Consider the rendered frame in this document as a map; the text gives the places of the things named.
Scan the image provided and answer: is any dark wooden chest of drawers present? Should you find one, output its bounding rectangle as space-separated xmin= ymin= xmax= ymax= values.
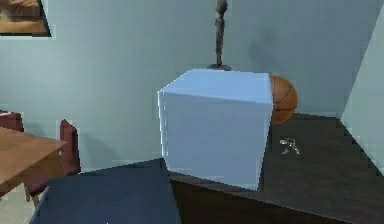
xmin=81 ymin=112 xmax=384 ymax=224

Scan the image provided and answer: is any pale blue box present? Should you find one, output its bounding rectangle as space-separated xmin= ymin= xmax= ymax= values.
xmin=157 ymin=68 xmax=275 ymax=192

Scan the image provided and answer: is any dark grey slender statue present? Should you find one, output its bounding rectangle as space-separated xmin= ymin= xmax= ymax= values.
xmin=206 ymin=0 xmax=232 ymax=72

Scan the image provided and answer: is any orange basketball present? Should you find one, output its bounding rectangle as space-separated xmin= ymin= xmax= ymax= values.
xmin=269 ymin=75 xmax=299 ymax=125

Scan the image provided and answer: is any dark blue closed laptop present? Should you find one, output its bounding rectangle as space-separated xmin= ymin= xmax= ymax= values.
xmin=29 ymin=166 xmax=183 ymax=224

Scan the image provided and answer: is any dark red chair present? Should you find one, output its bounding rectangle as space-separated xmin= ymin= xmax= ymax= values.
xmin=23 ymin=119 xmax=82 ymax=204
xmin=0 ymin=110 xmax=25 ymax=133

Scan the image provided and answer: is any brown wooden table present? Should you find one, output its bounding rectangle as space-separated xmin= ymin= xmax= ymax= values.
xmin=0 ymin=126 xmax=68 ymax=198

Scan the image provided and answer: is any black framed brown picture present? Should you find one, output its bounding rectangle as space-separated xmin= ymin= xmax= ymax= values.
xmin=0 ymin=0 xmax=52 ymax=38

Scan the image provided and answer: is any silver key ring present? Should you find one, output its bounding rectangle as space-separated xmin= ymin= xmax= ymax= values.
xmin=278 ymin=137 xmax=301 ymax=156

